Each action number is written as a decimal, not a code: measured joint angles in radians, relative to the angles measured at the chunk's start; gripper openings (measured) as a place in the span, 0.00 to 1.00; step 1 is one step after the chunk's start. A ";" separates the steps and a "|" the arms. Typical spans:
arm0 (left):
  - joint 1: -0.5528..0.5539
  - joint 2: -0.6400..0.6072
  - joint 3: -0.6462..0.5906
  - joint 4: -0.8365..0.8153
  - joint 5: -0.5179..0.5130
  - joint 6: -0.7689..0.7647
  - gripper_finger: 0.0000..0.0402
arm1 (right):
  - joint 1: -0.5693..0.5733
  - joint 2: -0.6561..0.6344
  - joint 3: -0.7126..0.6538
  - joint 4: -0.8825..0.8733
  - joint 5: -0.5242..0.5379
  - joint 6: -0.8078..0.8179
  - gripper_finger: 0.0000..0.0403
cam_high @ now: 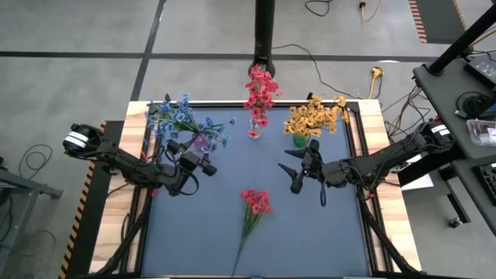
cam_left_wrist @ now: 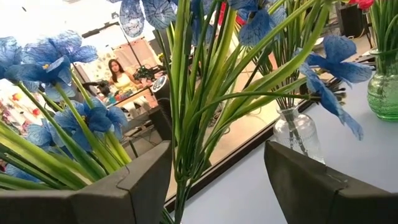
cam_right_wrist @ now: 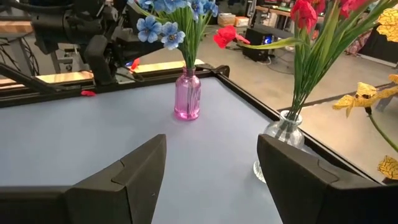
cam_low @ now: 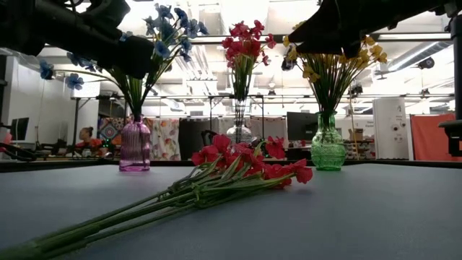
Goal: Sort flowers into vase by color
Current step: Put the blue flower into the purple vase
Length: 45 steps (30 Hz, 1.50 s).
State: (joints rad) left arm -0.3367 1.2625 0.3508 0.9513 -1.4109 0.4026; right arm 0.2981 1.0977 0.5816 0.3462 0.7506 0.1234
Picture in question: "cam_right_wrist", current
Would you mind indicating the black computer tower blue lights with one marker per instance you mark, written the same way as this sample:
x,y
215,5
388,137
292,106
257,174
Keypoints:
x,y
256,43

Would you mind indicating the yellow artificial flower stem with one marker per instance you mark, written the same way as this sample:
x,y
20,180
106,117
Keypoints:
x,y
388,25
360,96
388,168

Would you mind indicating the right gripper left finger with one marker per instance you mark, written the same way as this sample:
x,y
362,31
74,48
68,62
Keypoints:
x,y
124,193

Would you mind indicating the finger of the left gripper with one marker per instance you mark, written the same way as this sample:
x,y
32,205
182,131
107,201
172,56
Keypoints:
x,y
91,59
102,59

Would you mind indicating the clear glass vase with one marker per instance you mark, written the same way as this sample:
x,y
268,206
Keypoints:
x,y
286,132

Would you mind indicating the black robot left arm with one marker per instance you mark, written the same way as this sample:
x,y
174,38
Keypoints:
x,y
81,4

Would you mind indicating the wooden top desk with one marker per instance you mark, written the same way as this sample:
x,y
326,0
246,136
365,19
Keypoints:
x,y
15,27

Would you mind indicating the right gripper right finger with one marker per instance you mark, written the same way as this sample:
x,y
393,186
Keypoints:
x,y
304,193

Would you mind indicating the cardboard box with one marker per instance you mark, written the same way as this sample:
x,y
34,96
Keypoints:
x,y
242,21
226,19

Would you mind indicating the wooden top workbench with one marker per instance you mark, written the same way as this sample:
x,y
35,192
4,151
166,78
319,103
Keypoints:
x,y
275,12

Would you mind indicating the small red piece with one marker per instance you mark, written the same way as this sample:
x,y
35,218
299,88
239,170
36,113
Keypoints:
x,y
88,93

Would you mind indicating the red tag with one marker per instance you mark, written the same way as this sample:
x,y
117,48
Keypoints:
x,y
135,63

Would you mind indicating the pink glass vase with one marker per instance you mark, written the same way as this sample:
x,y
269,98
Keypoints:
x,y
186,96

